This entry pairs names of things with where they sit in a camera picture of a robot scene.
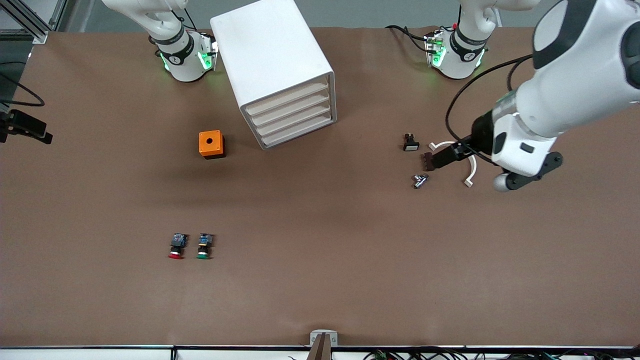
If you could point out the orange box with hole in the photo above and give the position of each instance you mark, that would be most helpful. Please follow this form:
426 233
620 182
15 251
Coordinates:
204 145

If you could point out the green push button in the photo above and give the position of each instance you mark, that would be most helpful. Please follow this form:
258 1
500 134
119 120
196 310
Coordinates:
204 242

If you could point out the brown terminal block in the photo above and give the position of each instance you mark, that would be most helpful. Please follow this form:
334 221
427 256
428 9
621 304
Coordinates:
427 162

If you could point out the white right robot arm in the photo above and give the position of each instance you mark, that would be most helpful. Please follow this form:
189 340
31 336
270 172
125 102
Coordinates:
185 65

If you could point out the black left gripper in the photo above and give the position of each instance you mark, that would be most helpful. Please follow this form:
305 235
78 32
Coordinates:
481 136

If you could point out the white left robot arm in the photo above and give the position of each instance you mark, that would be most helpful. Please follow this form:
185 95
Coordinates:
575 90

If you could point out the white curved plastic arc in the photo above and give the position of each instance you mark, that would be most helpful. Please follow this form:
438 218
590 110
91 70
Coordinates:
471 173

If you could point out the black and white switch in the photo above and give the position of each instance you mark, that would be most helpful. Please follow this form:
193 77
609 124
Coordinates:
411 145

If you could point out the brown table mat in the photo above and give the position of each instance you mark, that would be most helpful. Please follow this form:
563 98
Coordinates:
320 250

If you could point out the silver metal connector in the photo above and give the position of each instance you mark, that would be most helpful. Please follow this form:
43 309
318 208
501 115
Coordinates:
420 181

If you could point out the white table edge rail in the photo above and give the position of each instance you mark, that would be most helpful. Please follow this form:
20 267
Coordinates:
100 354

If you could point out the grey metal bracket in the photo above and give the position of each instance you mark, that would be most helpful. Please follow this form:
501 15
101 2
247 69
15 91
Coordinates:
332 337

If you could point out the aluminium frame profile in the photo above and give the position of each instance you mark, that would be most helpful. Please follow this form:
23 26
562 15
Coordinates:
40 36

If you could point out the dark tapered post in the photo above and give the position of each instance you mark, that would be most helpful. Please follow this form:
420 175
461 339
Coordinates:
320 350

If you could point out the red push button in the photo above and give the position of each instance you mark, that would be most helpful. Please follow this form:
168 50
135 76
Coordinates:
178 242

